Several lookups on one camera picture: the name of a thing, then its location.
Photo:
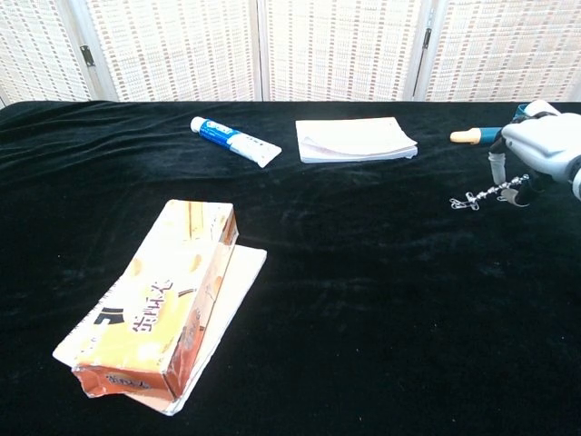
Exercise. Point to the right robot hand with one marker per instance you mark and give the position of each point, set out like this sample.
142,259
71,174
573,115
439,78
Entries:
544,145

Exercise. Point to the paper clip bottom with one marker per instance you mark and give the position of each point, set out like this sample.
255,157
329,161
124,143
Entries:
459,203

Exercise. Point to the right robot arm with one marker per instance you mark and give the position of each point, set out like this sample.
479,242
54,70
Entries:
577,179

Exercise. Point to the black screen hinge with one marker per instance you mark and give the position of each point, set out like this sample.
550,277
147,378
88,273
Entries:
86,55
426,38

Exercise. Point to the white notepad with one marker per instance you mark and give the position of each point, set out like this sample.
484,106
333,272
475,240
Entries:
354,138

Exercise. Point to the black velvet tablecloth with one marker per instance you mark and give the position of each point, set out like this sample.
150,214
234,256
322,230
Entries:
363,295

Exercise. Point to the blue white toothpaste tube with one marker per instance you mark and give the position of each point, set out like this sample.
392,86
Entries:
236,141

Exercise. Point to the woven folding screen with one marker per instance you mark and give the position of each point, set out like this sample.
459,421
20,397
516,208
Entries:
181,45

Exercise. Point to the orange snack box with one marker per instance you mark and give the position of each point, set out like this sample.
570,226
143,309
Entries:
154,309

